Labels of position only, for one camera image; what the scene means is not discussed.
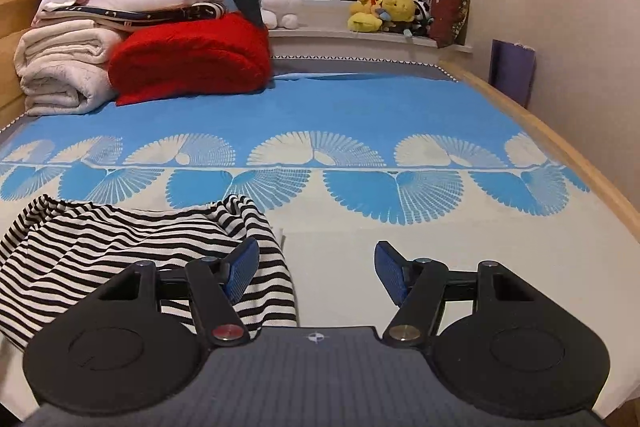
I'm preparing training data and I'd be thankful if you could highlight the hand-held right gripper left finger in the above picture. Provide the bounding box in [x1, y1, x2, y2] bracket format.
[92, 237, 262, 351]

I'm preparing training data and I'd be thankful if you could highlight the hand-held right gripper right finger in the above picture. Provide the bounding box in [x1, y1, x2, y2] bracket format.
[373, 240, 544, 351]

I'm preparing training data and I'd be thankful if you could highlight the black white striped shirt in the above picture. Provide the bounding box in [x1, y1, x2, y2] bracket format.
[0, 193, 300, 353]

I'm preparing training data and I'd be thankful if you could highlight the blue cream patterned bedsheet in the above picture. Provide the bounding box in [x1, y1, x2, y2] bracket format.
[0, 72, 623, 413]

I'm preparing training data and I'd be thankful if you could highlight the grey mattress pad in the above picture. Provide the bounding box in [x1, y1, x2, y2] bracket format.
[271, 54, 462, 82]

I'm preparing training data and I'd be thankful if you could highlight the red folded blanket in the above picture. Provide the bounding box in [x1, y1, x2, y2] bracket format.
[107, 13, 275, 106]

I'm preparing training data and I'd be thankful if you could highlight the purple paper bag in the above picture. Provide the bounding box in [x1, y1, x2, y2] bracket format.
[488, 39, 537, 108]

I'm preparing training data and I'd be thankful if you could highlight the white window sill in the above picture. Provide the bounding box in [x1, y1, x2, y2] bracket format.
[269, 25, 474, 54]

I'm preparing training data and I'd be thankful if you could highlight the panda plush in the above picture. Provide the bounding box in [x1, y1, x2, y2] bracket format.
[412, 1, 436, 36]

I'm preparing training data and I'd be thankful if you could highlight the yellow bear plush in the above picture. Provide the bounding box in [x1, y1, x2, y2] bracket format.
[379, 0, 417, 34]

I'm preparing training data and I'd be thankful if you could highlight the yellow duck plush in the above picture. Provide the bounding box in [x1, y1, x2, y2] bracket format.
[347, 0, 387, 34]

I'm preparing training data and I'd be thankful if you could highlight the white plush toy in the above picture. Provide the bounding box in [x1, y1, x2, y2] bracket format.
[259, 0, 305, 30]

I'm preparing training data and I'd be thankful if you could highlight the dark red cushion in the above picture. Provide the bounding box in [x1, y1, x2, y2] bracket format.
[428, 0, 470, 50]

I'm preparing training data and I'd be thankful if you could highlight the navy patterned folded blanket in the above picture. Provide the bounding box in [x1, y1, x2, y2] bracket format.
[39, 1, 231, 34]

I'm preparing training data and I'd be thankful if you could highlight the white folded quilt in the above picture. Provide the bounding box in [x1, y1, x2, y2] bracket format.
[14, 19, 130, 118]

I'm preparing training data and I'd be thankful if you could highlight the wooden bed frame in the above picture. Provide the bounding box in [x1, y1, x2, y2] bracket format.
[0, 0, 640, 258]

